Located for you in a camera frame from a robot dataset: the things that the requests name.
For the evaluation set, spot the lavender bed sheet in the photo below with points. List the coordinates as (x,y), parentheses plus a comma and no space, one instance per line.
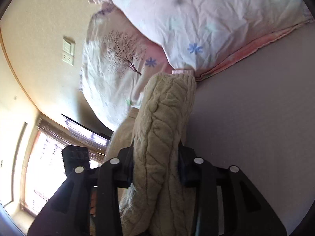
(259,115)

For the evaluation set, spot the person's left hand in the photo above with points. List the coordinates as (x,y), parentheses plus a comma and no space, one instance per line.
(93,202)

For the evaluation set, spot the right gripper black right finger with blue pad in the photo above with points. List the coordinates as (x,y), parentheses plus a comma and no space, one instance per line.
(226,201)

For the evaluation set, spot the pink floral pillow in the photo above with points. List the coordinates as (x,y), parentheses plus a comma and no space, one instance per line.
(208,36)

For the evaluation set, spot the white wall switch socket panel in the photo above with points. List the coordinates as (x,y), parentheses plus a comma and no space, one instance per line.
(68,50)

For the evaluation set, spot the white tree-print pillow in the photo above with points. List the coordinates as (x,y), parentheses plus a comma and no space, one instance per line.
(117,63)

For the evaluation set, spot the cream cable-knit sweater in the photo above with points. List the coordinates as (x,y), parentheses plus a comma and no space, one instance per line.
(156,201)

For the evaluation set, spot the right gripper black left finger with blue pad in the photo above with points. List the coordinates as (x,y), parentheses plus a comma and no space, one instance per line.
(68,211)

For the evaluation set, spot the brown window curtain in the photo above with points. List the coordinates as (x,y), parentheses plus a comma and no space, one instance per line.
(66,137)

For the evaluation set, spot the black flat screen television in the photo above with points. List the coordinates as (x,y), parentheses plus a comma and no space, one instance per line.
(84,134)

